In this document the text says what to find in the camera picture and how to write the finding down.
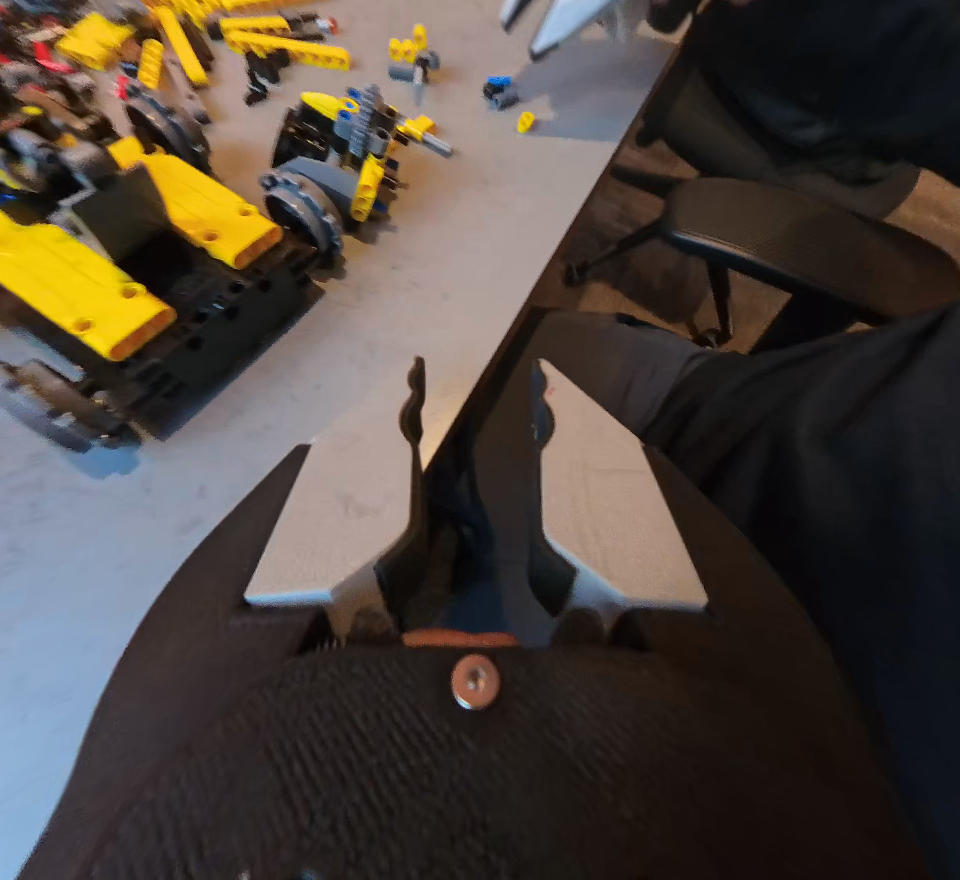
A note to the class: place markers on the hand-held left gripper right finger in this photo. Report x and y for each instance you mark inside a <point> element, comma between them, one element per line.
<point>615,512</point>

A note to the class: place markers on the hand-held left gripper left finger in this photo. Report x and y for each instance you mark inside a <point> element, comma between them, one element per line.
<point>337,512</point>

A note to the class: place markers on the blue pin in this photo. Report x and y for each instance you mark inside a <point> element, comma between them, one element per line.
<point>499,81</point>

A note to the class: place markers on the grey axle connector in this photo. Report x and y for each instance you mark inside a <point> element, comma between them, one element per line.
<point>507,98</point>

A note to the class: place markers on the person's right forearm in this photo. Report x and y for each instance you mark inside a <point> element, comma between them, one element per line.
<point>862,32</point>

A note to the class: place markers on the person's grey trousers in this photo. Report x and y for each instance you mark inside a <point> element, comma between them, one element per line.
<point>600,362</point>

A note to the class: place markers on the yellow grey axle assembly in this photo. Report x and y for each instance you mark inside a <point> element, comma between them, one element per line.
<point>420,62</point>

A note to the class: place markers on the small yellow two-hole beam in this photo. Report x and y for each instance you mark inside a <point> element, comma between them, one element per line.
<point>526,122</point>

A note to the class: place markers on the black office chair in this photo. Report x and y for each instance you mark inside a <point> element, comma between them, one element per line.
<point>787,234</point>

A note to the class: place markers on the small gear wheel assembly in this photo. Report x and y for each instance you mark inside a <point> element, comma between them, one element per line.
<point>330,182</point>

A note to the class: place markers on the black yellow toy vehicle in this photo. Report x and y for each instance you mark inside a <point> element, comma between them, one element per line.
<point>187,204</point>

